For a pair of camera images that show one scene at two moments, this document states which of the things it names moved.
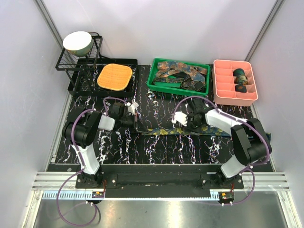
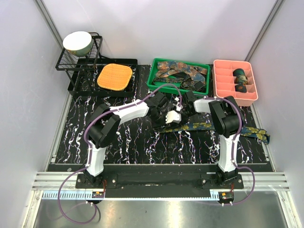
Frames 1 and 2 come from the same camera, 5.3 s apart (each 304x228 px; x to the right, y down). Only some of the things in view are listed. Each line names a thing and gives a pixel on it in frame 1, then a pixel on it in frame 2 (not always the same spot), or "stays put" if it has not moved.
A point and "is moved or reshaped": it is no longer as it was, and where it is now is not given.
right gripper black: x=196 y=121 → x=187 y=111
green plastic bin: x=176 y=87 stays put
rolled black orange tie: x=241 y=88 stays put
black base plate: x=155 y=181 stays put
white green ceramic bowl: x=78 y=43 stays put
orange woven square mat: x=115 y=76 stays put
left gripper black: x=137 y=124 → x=160 y=127
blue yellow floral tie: x=212 y=132 is moved or reshaped
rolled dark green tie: x=238 y=71 stays put
